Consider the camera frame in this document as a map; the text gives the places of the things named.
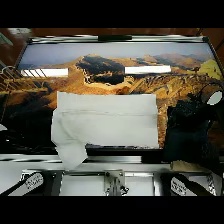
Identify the white T-shirt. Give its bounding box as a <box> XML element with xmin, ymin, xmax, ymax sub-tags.
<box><xmin>50</xmin><ymin>90</ymin><xmax>160</xmax><ymax>172</ymax></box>

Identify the silver frame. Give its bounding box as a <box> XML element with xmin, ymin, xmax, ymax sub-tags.
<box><xmin>0</xmin><ymin>34</ymin><xmax>224</xmax><ymax>197</ymax></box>

